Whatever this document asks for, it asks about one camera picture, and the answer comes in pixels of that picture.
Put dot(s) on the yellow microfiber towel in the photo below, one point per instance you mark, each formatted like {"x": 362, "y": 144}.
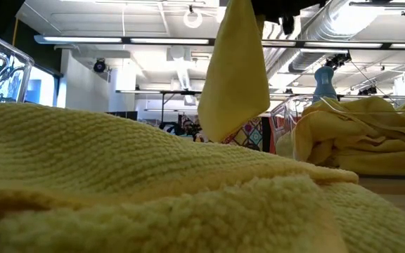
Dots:
{"x": 364, "y": 105}
{"x": 153, "y": 175}
{"x": 382, "y": 163}
{"x": 315, "y": 140}
{"x": 234, "y": 88}

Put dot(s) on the black track spotlight cluster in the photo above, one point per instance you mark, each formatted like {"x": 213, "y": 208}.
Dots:
{"x": 337, "y": 60}
{"x": 367, "y": 90}

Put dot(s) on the orange hanging cloth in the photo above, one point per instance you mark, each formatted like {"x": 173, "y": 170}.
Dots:
{"x": 272, "y": 133}

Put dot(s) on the colourful patchwork quilt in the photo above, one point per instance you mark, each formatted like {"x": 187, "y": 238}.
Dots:
{"x": 251, "y": 135}

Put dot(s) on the person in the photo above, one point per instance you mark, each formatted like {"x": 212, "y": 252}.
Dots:
{"x": 188, "y": 126}

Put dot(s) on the black ceiling spotlight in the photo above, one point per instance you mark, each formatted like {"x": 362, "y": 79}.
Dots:
{"x": 99, "y": 65}

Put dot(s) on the dark computer monitor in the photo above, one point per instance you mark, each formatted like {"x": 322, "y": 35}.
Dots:
{"x": 121, "y": 115}

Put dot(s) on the silver ventilation duct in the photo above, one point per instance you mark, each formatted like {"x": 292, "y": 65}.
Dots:
{"x": 329, "y": 21}

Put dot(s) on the black frame background table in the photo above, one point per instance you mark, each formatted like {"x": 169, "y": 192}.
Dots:
{"x": 174, "y": 92}

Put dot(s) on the black ceiling light rail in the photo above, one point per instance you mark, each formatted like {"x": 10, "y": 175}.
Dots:
{"x": 127, "y": 40}

